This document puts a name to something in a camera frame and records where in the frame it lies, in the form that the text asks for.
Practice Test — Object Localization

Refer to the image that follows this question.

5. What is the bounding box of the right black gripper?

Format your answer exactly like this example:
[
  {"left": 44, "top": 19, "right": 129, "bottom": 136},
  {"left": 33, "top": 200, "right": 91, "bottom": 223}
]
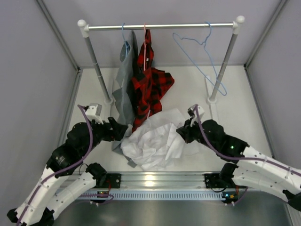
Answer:
[{"left": 176, "top": 117, "right": 218, "bottom": 151}]

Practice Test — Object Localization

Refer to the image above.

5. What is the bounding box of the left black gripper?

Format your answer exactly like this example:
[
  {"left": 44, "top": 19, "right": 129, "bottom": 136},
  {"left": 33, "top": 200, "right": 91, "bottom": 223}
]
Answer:
[{"left": 81, "top": 116, "right": 129, "bottom": 157}]

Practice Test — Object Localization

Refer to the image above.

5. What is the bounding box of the white shirt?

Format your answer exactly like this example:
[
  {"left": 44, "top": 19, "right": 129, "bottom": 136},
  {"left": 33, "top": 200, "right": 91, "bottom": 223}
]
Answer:
[{"left": 121, "top": 108, "right": 185, "bottom": 171}]

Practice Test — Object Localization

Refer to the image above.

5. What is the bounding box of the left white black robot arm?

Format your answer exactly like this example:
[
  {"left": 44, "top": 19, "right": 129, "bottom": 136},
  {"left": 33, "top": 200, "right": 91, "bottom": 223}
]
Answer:
[{"left": 7, "top": 117, "right": 128, "bottom": 226}]

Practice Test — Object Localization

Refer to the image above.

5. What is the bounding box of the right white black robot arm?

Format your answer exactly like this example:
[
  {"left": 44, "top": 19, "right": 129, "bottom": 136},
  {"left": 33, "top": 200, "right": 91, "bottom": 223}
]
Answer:
[{"left": 176, "top": 120, "right": 301, "bottom": 210}]

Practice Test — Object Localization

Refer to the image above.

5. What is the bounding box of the grey shirt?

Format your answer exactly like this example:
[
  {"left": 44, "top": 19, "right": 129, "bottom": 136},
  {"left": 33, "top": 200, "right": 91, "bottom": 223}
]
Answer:
[{"left": 111, "top": 30, "right": 139, "bottom": 169}]

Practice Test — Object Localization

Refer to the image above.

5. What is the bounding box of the red black plaid shirt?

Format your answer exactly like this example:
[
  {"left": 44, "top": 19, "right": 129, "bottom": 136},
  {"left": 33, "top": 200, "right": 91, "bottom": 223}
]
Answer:
[{"left": 131, "top": 29, "right": 174, "bottom": 132}]

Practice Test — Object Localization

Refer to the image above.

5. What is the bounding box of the blue hanger with grey shirt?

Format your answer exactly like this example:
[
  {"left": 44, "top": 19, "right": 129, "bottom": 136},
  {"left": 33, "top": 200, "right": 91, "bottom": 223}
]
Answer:
[{"left": 121, "top": 23, "right": 130, "bottom": 58}]

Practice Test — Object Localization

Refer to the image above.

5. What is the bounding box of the pink hanger with plaid shirt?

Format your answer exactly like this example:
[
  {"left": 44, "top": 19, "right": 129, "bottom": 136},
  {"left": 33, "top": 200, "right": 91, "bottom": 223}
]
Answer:
[{"left": 143, "top": 23, "right": 147, "bottom": 71}]

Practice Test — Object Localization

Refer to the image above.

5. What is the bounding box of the silver white clothes rack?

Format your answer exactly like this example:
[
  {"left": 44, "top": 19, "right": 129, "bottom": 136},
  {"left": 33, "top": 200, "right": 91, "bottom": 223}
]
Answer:
[{"left": 77, "top": 15, "right": 246, "bottom": 118}]

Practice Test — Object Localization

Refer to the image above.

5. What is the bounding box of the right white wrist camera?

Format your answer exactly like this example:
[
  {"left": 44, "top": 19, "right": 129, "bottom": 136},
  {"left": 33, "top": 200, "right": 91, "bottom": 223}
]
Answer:
[{"left": 188, "top": 104, "right": 205, "bottom": 127}]

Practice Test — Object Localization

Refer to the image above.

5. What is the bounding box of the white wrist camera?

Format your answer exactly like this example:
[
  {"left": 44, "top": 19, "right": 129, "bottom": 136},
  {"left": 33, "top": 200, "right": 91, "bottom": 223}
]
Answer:
[
  {"left": 188, "top": 104, "right": 205, "bottom": 127},
  {"left": 85, "top": 103, "right": 103, "bottom": 124}
]

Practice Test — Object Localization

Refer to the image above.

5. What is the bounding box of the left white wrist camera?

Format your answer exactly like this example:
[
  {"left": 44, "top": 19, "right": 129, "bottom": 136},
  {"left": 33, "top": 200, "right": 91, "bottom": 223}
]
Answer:
[{"left": 85, "top": 103, "right": 103, "bottom": 124}]

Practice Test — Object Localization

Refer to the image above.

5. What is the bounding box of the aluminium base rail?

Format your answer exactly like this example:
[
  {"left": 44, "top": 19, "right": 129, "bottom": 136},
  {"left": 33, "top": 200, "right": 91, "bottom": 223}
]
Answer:
[{"left": 58, "top": 171, "right": 264, "bottom": 190}]

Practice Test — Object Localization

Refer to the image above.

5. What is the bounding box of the slotted grey cable duct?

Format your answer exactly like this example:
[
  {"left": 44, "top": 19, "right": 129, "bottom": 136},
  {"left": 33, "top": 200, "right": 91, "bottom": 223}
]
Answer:
[{"left": 78, "top": 189, "right": 236, "bottom": 201}]

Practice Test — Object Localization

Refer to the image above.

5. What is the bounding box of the empty blue wire hanger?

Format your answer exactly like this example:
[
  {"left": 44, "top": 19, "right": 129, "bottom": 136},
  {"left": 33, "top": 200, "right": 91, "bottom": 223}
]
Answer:
[{"left": 172, "top": 21, "right": 228, "bottom": 97}]

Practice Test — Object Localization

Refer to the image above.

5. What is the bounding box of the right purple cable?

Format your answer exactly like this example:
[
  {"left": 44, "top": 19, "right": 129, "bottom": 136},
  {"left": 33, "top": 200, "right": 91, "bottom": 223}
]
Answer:
[{"left": 194, "top": 105, "right": 301, "bottom": 176}]

